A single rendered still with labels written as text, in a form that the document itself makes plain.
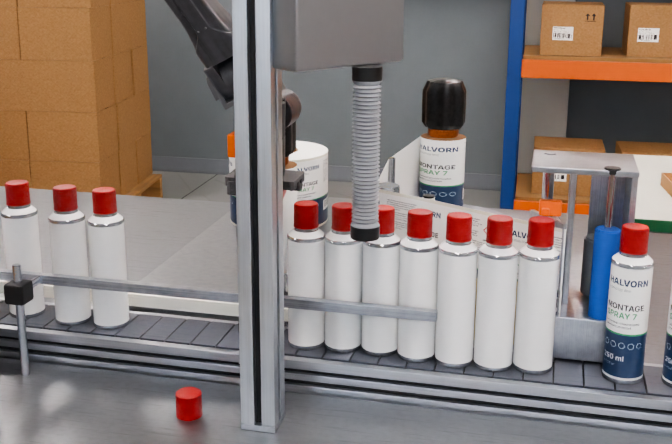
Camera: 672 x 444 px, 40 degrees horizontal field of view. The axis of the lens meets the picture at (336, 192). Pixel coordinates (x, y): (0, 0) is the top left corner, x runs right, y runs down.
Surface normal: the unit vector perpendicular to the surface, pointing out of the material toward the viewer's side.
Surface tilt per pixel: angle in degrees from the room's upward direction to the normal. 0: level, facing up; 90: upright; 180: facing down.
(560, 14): 90
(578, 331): 90
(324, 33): 90
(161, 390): 0
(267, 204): 90
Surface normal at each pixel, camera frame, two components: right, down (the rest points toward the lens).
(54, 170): -0.12, 0.25
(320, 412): 0.00, -0.97
